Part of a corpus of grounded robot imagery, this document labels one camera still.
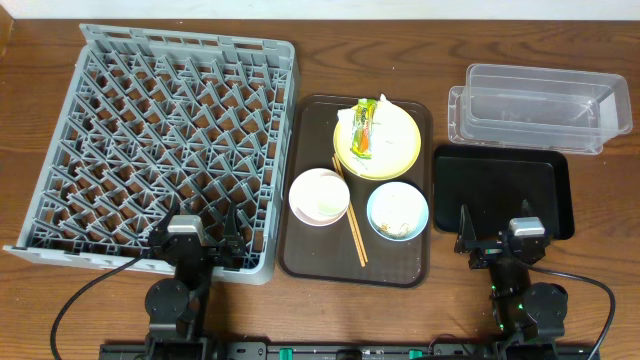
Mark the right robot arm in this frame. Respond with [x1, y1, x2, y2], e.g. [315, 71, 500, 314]
[454, 201, 568, 359]

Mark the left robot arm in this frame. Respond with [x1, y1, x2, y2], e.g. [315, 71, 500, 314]
[138, 204, 245, 360]

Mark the clear plastic waste bin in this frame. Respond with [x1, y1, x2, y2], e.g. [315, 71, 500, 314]
[448, 64, 633, 155]

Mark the green orange snack wrapper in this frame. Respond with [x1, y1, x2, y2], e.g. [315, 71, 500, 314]
[350, 98, 377, 159]

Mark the white napkin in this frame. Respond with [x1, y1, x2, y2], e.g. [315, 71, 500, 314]
[337, 94, 411, 129]

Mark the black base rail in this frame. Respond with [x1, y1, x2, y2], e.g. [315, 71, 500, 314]
[98, 342, 591, 360]

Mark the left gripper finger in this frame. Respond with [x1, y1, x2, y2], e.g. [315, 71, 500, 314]
[151, 202, 180, 238]
[223, 202, 246, 253]

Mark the black waste tray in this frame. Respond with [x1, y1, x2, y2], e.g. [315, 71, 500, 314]
[433, 145, 575, 240]

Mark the light blue bowl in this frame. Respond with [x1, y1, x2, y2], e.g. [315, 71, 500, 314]
[366, 182, 430, 242]

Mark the grey plastic dish rack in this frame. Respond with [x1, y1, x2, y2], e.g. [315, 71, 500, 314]
[8, 24, 299, 285]

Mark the yellow round plate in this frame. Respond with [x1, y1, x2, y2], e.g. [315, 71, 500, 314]
[333, 115, 422, 181]

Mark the white plastic cup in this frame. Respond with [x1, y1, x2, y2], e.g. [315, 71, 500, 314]
[314, 175, 349, 216]

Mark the dark brown serving tray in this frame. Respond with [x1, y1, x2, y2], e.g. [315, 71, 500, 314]
[277, 95, 430, 288]

